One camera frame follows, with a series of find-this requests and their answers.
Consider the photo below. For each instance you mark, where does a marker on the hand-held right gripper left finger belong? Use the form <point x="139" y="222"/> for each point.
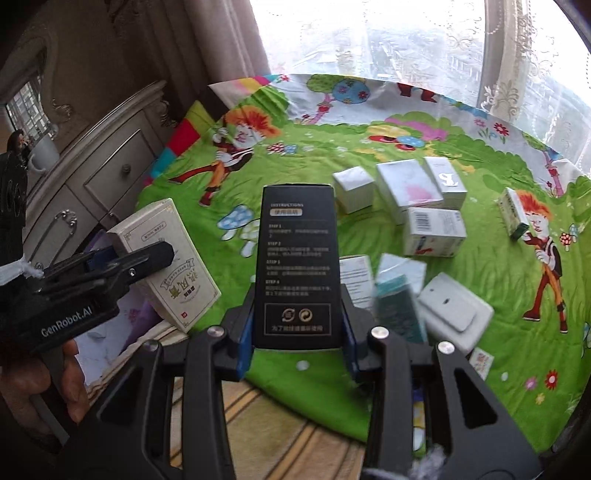
<point x="244" y="334"/>

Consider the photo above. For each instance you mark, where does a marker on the cream box on bed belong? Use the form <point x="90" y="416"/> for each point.
<point x="511" y="212"/>

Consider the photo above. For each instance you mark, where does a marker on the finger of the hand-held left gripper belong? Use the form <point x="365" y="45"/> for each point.
<point x="99" y="262"/>
<point x="143" y="261"/>

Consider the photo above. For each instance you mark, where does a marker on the small white box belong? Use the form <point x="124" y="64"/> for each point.
<point x="353" y="189"/>

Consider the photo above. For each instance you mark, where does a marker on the white leaflet box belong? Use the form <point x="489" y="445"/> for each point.
<point x="358" y="277"/>

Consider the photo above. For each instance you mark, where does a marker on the teal box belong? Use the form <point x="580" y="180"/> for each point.
<point x="399" y="309"/>

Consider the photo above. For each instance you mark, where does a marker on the brown curtain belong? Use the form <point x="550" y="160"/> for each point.
<point x="217" y="41"/>

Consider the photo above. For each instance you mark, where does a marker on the white and pink box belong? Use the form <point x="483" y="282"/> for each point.
<point x="406" y="187"/>

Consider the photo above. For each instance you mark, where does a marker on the glossy white box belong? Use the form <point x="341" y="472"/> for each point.
<point x="406" y="266"/>

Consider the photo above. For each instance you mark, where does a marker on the white barcode box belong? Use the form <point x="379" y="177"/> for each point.
<point x="434" y="230"/>

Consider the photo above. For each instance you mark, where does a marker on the cream carved dresser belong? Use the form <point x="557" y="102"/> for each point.
<point x="115" y="175"/>

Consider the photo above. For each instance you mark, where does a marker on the black printed box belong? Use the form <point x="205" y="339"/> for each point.
<point x="295" y="258"/>

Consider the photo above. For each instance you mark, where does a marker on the tall white box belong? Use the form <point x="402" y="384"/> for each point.
<point x="450" y="180"/>

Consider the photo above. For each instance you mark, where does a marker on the colourful striped pillow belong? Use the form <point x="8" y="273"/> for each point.
<point x="194" y="124"/>

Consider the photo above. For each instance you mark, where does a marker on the white lace curtain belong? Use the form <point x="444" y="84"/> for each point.
<point x="415" y="37"/>

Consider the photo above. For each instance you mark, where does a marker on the white mug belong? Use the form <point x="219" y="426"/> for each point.
<point x="44" y="152"/>

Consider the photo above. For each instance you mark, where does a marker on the striped mat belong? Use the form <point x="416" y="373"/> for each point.
<point x="277" y="429"/>

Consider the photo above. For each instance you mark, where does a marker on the green printed blanket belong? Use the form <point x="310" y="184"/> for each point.
<point x="323" y="152"/>

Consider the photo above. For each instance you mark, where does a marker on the small printed card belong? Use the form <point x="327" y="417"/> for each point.
<point x="480" y="362"/>

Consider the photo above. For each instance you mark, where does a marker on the person's left hand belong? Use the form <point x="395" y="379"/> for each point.
<point x="41" y="383"/>

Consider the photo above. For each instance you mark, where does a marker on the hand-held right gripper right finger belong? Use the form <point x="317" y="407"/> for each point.
<point x="351" y="344"/>

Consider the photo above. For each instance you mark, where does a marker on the cream printed box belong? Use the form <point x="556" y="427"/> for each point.
<point x="184" y="288"/>

